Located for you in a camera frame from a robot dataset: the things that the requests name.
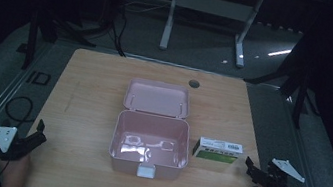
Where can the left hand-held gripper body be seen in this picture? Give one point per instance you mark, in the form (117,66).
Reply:
(5,140)

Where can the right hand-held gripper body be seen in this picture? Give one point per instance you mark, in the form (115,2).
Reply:
(276,176)

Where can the person's left hand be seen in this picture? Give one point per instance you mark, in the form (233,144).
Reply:
(16,172)

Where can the white and green carton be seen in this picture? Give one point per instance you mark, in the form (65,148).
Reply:
(218,150)

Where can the black tripod stand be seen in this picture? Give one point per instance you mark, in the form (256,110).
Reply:
(33,38)
(301,84)

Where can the pink plastic box with lid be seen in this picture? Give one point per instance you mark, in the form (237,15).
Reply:
(151,131)

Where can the white metal desk frame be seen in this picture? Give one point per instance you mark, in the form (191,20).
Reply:
(213,6)

